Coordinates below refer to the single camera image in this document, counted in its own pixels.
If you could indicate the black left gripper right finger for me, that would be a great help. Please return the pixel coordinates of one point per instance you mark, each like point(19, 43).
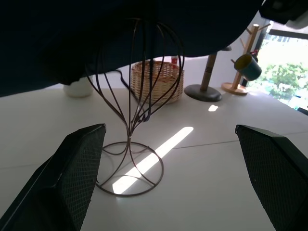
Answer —
point(279, 173)

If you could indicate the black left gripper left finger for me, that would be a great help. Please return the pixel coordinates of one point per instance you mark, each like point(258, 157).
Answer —
point(60, 183)

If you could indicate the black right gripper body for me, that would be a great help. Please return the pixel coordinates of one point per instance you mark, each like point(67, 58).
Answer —
point(279, 8)

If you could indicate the dark navy cap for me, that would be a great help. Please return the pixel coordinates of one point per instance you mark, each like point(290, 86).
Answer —
point(72, 36)

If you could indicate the wooden pole stand dark base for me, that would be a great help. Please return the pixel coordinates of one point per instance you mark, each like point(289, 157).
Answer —
point(204, 94)

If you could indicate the dark teal mug yellow inside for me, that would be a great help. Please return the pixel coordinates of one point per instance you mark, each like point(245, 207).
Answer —
point(251, 70)

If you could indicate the wooden mug tree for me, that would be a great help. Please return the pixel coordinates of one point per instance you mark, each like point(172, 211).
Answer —
point(234, 89)

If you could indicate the white round jar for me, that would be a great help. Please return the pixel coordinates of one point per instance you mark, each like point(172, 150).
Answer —
point(78, 90)

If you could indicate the red white item in basket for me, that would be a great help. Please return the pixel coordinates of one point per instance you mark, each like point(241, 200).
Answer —
point(174, 59)

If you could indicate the woven wicker basket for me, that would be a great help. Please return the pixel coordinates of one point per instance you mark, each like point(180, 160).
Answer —
point(173, 96)

